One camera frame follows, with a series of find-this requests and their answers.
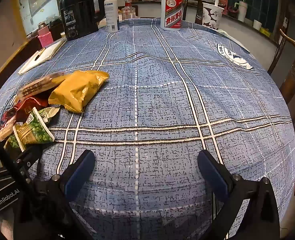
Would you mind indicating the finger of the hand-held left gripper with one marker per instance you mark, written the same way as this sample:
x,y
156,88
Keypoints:
x,y
27,158

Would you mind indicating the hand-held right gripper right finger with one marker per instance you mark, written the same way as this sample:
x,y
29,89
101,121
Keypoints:
x,y
212,176

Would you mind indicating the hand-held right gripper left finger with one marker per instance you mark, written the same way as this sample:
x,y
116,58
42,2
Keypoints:
x,y
79,178

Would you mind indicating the brown snack packet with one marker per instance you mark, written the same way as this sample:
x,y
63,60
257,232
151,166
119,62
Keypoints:
x,y
37,86

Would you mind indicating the yellow snack packet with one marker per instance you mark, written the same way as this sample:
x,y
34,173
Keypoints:
x,y
75,92

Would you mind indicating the small green snack packet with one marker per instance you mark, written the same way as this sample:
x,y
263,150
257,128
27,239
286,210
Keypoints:
x,y
12,142

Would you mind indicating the large green snack packet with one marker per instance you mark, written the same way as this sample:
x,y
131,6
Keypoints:
x,y
35,131

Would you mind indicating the beige snack packet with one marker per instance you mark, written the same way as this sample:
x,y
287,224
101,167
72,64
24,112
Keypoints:
x,y
2,132

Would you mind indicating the green white-ended snack packet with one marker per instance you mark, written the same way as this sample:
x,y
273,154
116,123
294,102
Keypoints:
x,y
47,113

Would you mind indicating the red snack packet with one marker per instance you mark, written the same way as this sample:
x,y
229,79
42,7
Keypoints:
x,y
25,107

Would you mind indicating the blue plaid tablecloth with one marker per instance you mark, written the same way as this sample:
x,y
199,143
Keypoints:
x,y
162,92

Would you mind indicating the black pen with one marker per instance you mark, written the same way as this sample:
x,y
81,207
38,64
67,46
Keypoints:
x,y
39,54

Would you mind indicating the notebook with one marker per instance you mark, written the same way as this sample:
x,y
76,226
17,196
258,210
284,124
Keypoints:
x,y
46,55

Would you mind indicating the pink bottle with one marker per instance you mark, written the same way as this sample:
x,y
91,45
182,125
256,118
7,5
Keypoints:
x,y
45,37

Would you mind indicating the black electric kettle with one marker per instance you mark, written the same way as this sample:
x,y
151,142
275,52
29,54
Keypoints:
x,y
80,15

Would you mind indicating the small white cup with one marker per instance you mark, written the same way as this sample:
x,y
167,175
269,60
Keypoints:
x,y
257,24

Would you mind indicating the patterned paper cup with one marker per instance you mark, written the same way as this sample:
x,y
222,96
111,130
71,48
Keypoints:
x,y
212,16

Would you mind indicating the white tumbler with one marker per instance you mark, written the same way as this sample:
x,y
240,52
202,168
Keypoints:
x,y
241,11

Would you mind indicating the white spray bottle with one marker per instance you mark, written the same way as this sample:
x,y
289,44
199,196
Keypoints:
x,y
111,12

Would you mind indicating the dark wooden chair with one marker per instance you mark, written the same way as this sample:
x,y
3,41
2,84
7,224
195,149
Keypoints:
x,y
193,7

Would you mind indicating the white liquor bottle red label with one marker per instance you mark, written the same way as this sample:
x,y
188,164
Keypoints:
x,y
171,10

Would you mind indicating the clear bottle red cap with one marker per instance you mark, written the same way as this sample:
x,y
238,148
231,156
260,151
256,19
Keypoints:
x,y
128,11

